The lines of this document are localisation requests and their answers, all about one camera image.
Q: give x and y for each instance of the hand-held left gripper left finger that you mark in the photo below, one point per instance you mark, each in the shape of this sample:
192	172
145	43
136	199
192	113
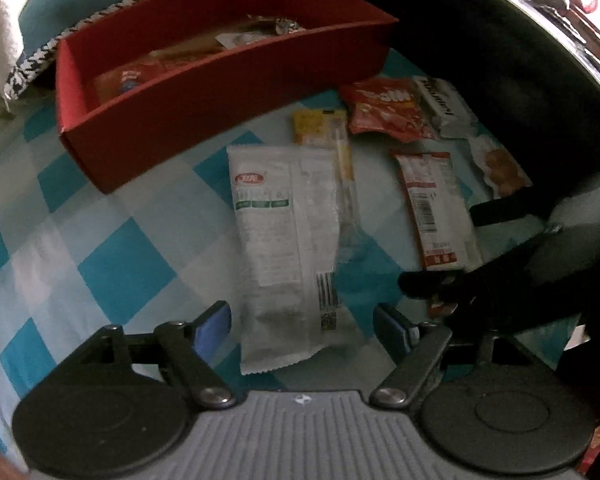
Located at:
212	326

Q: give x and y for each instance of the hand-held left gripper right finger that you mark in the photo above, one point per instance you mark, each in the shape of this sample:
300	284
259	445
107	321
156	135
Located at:
392	327

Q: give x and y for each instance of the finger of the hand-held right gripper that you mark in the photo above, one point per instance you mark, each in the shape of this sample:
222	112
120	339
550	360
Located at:
430	285
505	209

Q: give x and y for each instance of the clear cookie packet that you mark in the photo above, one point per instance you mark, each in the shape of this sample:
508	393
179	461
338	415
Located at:
502	167

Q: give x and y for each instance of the red and white snack packet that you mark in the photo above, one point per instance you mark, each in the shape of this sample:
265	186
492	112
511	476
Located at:
435	200

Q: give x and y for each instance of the long white snack packet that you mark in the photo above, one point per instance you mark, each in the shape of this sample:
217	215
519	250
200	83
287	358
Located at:
280	240

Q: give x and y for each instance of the white wafer packet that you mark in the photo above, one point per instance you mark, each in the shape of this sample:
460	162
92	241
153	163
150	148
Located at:
445	107

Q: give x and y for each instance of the yellow snack packet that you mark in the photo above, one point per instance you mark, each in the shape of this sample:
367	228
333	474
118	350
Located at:
312	127

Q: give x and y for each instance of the red cardboard box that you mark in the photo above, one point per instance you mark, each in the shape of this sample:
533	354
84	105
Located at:
180	110

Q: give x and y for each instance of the orange snack packet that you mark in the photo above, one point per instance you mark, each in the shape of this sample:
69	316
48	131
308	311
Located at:
122	82

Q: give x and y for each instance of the brown biscuit packet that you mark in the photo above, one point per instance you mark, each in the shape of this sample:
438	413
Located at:
190	52

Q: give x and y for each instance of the small white snack packet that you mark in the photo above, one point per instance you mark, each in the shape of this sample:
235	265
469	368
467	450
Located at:
237	41

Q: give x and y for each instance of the shiny clear snack packet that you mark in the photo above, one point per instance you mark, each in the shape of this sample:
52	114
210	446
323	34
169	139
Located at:
280	25

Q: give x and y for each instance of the blue checked cloth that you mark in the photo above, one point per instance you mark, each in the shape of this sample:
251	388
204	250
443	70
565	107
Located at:
80	240

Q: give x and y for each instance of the round glossy table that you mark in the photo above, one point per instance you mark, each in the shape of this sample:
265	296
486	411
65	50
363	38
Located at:
480	35

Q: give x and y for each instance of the teal sofa cushion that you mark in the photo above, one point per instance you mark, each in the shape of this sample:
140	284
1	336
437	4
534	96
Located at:
60	5

